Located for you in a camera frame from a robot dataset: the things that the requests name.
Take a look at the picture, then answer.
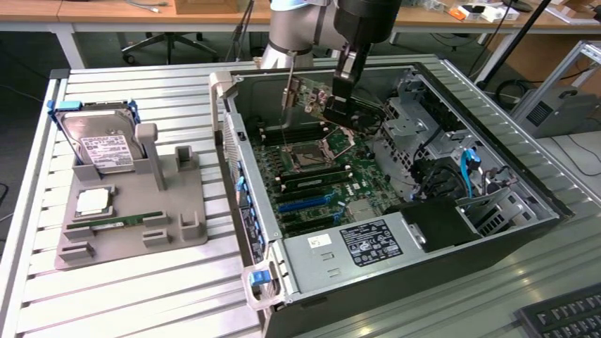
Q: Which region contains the CPU socket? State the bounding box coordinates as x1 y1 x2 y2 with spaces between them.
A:
287 142 329 173

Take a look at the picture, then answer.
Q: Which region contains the blue data wire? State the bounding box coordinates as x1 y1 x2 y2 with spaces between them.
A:
462 147 483 199

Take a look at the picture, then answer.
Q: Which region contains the aluminium profile frame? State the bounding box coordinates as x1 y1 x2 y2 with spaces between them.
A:
508 40 601 117

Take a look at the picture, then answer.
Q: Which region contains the black keyboard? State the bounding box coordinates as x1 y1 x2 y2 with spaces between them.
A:
512 283 601 338

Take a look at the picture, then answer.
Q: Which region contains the small white box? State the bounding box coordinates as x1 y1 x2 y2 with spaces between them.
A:
478 6 519 23

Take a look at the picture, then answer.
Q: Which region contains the black tripod pole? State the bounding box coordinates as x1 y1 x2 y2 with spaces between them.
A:
472 0 552 85

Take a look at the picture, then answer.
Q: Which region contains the wooden top desk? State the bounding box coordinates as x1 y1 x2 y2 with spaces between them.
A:
0 0 273 70
391 0 601 85

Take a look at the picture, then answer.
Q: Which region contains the silver CPU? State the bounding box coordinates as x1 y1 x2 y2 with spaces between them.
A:
75 189 114 216

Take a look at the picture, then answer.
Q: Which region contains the black office chair base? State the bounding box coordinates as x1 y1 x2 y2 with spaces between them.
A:
119 31 221 66

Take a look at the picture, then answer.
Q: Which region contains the grey power supply unit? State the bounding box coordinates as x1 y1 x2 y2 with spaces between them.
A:
269 211 427 295

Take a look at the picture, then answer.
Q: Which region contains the grey plastic parts rack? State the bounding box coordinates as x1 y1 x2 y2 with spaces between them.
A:
54 122 211 271

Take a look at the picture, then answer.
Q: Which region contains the black expansion slot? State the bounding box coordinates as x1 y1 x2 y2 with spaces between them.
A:
273 189 327 204
281 215 337 228
285 225 338 237

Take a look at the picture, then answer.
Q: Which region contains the grey computer tower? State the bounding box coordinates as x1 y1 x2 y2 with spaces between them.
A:
510 84 601 138

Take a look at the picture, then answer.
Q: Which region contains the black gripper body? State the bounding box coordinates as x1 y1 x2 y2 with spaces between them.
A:
333 0 399 45

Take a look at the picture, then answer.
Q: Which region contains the open black PC case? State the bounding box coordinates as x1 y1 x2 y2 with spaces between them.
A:
207 61 576 338

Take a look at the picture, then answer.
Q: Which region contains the silver chipset heat sink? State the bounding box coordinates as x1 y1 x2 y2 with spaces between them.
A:
346 202 382 223

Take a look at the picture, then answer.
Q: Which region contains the graphics card with metal bracket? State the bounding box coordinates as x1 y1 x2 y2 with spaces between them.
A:
279 51 388 137

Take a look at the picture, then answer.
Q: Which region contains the green motherboard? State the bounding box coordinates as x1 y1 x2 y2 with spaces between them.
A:
246 119 408 239

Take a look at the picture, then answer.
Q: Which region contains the grey metal drive cage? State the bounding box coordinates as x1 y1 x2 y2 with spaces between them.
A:
374 75 475 198

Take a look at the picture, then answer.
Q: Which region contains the brown wooden box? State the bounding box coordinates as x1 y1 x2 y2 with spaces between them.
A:
175 0 241 15

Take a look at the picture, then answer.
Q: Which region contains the hard disk in blue carrier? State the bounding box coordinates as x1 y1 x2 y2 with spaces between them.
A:
46 99 145 175

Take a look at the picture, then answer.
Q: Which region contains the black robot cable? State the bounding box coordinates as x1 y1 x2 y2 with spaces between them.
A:
227 0 257 63

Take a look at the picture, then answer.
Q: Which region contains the green RAM stick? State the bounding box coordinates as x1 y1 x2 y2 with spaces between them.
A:
71 213 147 230

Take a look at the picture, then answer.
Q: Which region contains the black installed RAM stick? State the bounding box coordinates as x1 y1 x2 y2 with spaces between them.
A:
279 170 351 193

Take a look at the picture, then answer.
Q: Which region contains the metal socket cover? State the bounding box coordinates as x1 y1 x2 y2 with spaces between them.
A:
318 127 361 158

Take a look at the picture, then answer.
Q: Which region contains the grey metal disk bay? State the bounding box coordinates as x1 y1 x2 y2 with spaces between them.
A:
454 186 550 242

